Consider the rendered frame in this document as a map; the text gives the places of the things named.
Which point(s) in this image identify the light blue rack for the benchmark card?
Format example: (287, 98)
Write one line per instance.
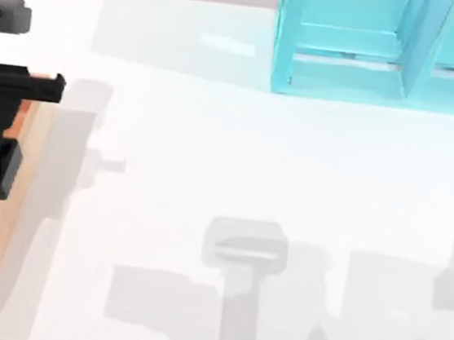
(348, 44)

